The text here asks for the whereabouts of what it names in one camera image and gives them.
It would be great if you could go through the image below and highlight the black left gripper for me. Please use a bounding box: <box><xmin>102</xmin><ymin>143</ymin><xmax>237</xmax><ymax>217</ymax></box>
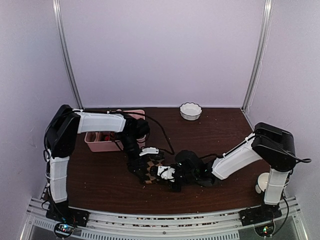
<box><xmin>118</xmin><ymin>133</ymin><xmax>147</xmax><ymax>181</ymax></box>

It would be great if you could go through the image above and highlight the brown argyle patterned sock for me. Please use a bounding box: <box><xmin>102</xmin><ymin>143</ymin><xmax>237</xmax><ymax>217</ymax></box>
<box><xmin>141</xmin><ymin>159</ymin><xmax>164</xmax><ymax>185</ymax></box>

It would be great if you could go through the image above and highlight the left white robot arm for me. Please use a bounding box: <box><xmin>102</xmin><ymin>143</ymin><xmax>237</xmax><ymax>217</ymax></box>
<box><xmin>43</xmin><ymin>104</ymin><xmax>165</xmax><ymax>222</ymax></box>

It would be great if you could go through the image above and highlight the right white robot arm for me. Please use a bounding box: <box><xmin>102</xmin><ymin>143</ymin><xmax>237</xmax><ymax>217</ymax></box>
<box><xmin>168</xmin><ymin>122</ymin><xmax>312</xmax><ymax>221</ymax></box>

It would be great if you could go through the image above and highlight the pink divided storage box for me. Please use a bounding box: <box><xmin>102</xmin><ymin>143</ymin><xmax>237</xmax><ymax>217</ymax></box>
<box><xmin>84</xmin><ymin>109</ymin><xmax>147</xmax><ymax>153</ymax></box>

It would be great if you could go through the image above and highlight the white scalloped ceramic bowl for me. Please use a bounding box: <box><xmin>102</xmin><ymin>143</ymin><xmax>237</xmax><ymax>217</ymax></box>
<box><xmin>179</xmin><ymin>102</ymin><xmax>203</xmax><ymax>121</ymax></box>

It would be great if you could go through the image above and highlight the white paper cup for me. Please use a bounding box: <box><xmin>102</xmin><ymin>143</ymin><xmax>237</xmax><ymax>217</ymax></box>
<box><xmin>255</xmin><ymin>172</ymin><xmax>269</xmax><ymax>194</ymax></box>

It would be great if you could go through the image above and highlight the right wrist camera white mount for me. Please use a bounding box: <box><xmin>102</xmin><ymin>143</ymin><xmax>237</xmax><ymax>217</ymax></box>
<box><xmin>150</xmin><ymin>165</ymin><xmax>176</xmax><ymax>182</ymax></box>

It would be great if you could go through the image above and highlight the aluminium front rail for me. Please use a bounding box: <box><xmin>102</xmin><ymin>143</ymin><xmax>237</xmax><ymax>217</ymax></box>
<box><xmin>18</xmin><ymin>197</ymin><xmax>310</xmax><ymax>240</ymax></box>

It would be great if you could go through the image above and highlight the left aluminium corner post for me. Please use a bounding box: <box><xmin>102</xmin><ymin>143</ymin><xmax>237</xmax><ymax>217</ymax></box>
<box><xmin>52</xmin><ymin>0</ymin><xmax>84</xmax><ymax>109</ymax></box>

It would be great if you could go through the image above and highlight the aluminium corner post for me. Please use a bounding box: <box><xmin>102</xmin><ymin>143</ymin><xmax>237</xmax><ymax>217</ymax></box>
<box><xmin>241</xmin><ymin>0</ymin><xmax>273</xmax><ymax>114</ymax></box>
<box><xmin>52</xmin><ymin>0</ymin><xmax>84</xmax><ymax>109</ymax></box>

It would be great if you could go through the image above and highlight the right aluminium corner post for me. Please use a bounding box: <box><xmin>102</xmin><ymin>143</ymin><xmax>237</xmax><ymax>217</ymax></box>
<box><xmin>241</xmin><ymin>0</ymin><xmax>273</xmax><ymax>114</ymax></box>

